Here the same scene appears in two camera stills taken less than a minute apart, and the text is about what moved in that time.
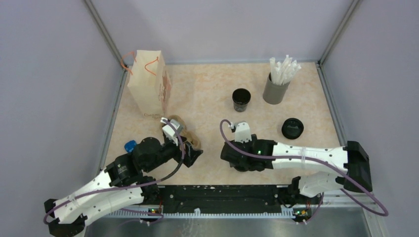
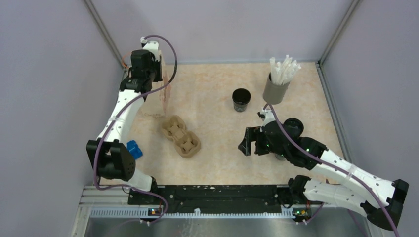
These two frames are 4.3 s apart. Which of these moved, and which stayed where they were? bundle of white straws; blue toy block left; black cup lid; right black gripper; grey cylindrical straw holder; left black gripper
Moved: left black gripper; right black gripper
Stayed: black cup lid; bundle of white straws; grey cylindrical straw holder; blue toy block left
